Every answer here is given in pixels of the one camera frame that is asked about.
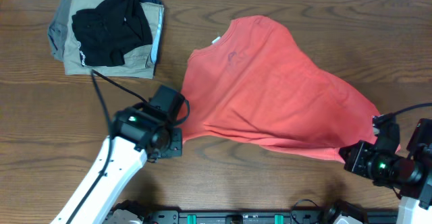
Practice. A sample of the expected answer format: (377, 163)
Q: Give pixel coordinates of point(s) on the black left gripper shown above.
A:
(176, 148)

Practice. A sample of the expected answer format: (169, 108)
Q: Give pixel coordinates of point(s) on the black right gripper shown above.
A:
(356, 163)

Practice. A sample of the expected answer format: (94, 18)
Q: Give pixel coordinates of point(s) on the red orange t-shirt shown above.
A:
(254, 85)

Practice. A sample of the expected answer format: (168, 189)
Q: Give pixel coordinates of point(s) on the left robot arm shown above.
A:
(140, 134)

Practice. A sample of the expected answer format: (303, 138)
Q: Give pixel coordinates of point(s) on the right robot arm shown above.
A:
(411, 175)

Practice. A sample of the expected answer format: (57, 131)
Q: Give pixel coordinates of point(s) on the khaki folded garment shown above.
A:
(139, 63)

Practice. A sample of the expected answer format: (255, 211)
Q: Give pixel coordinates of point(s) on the black folded garment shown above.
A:
(109, 31)

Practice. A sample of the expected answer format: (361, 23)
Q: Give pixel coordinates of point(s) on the grey folded garment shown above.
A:
(57, 30)

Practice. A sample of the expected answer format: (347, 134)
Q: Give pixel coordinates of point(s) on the black mounting rail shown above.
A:
(175, 217)

